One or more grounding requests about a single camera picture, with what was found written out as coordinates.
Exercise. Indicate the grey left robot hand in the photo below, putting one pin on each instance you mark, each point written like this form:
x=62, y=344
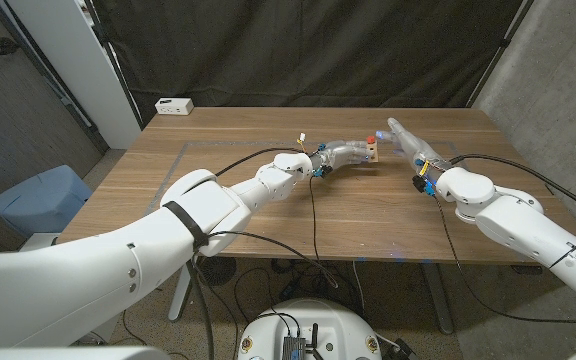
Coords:
x=340, y=153

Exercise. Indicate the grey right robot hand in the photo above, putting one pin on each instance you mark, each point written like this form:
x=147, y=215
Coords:
x=420, y=149

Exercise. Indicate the wooden block with holes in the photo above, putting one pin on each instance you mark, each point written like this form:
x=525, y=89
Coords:
x=372, y=152

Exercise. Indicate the red screw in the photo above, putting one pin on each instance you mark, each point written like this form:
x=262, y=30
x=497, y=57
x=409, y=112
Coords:
x=370, y=139

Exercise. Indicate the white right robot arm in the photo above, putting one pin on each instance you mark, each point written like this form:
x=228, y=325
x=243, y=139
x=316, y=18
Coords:
x=528, y=225

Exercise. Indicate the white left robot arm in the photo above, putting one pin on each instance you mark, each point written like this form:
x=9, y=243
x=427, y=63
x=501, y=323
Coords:
x=178, y=235

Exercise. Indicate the black backdrop curtain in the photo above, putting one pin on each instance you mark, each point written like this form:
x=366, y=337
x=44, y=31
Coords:
x=308, y=50

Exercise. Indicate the large wooden panel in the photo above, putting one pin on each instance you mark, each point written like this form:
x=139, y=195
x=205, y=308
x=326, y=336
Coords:
x=218, y=143

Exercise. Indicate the black backdrop stand pole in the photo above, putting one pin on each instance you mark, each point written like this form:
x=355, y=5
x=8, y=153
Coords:
x=113, y=60
x=500, y=50

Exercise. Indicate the grey table leg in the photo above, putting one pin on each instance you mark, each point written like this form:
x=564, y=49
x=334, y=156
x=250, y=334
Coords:
x=438, y=300

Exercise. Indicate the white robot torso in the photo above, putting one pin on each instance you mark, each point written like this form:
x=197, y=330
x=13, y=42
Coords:
x=313, y=315

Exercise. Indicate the round black fan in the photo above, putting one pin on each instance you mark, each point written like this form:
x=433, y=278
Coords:
x=216, y=271

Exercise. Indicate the white power strip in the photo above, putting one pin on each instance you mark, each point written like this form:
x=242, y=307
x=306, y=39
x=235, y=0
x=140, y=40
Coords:
x=174, y=106

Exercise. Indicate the grey electronics box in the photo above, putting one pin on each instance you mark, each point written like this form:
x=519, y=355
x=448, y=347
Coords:
x=293, y=348

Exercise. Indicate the white table leg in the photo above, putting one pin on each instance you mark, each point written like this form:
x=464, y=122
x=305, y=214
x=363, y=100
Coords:
x=180, y=300

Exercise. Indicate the blue plastic bin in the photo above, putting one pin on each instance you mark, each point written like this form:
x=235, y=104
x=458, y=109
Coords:
x=38, y=200

